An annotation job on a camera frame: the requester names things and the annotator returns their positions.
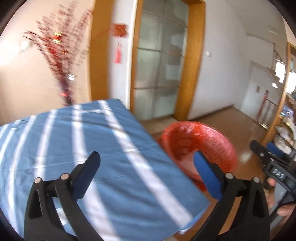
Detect wooden shelf unit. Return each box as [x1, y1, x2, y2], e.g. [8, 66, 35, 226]
[261, 42, 295, 154]

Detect person's right hand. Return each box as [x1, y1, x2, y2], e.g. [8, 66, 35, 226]
[264, 178, 295, 217]

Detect glass vase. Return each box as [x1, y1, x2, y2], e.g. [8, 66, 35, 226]
[58, 74, 75, 106]

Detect red plastic trash basket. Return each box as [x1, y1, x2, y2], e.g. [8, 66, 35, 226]
[158, 121, 238, 192]

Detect red berry branches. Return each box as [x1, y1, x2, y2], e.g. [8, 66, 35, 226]
[23, 2, 93, 79]

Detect wooden door frame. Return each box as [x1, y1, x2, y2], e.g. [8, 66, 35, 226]
[129, 1, 206, 121]

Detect frosted glass door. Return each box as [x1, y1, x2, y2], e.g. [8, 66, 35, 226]
[134, 1, 189, 121]

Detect blue white striped tablecloth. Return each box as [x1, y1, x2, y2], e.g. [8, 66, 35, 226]
[1, 99, 209, 240]

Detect red Chinese knot ornament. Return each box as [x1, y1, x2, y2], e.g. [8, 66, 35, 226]
[112, 23, 128, 64]

